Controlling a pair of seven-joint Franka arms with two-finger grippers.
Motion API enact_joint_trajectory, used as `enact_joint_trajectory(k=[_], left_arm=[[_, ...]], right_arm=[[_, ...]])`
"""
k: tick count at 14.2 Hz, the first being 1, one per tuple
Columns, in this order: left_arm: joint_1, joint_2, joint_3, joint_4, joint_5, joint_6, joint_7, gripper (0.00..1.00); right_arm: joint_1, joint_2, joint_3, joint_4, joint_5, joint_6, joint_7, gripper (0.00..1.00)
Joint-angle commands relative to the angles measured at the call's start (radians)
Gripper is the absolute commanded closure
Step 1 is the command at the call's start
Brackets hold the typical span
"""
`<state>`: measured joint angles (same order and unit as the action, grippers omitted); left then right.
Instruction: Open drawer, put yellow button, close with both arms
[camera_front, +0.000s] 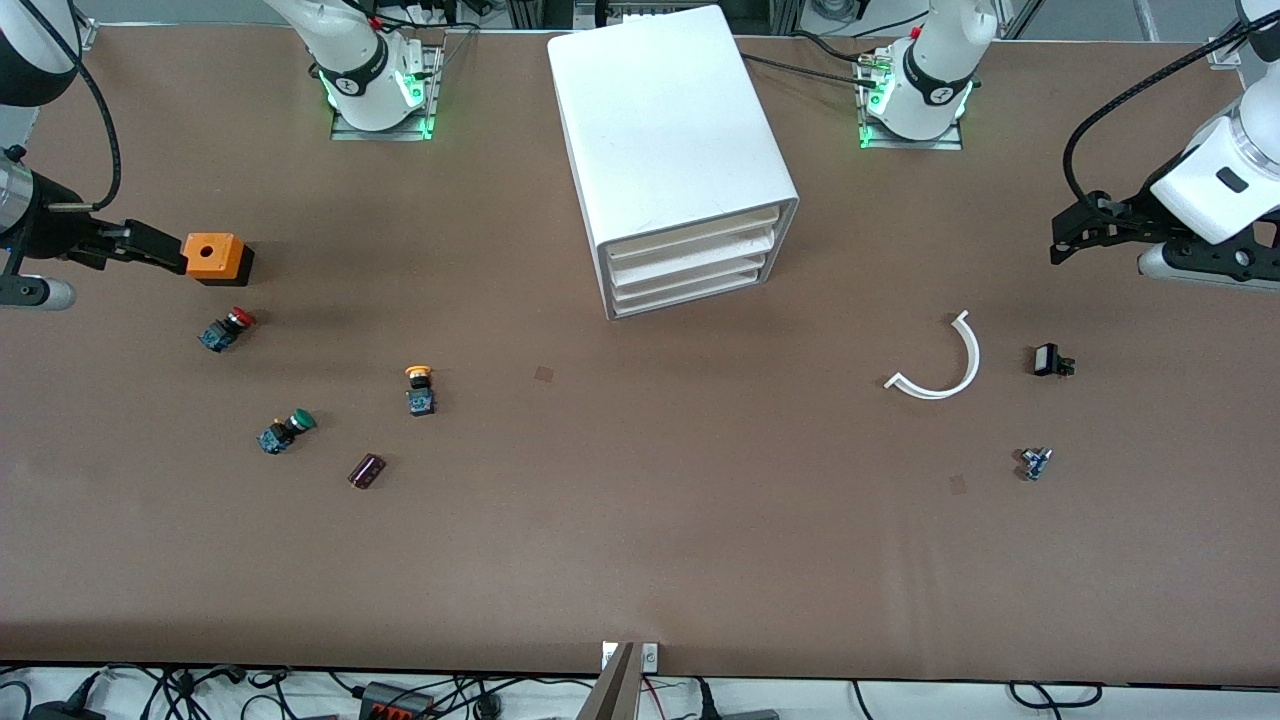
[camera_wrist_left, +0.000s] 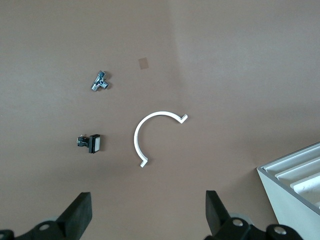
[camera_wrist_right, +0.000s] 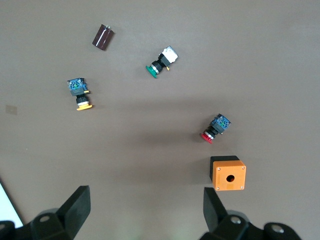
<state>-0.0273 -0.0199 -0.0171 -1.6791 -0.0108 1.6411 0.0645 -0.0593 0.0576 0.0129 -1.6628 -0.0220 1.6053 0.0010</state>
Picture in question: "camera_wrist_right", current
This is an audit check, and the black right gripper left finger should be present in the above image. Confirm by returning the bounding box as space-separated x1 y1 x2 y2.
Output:
29 185 91 240

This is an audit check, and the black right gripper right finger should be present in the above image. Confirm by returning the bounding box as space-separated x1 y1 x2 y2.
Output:
199 186 264 240

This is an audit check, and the yellow push button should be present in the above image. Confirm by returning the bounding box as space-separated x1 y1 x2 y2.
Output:
66 77 94 112

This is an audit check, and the white drawer cabinet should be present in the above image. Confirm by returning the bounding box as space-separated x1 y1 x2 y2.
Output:
0 178 25 229

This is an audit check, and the red push button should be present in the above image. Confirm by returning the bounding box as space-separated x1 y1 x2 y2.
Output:
200 113 232 145

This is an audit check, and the green push button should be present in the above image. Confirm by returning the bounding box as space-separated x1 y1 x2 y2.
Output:
145 45 180 79

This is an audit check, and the dark brown cylindrical capacitor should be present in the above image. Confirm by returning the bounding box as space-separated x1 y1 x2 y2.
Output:
91 23 116 52

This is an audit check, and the orange button enclosure box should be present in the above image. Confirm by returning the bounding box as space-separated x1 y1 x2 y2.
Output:
209 155 247 192

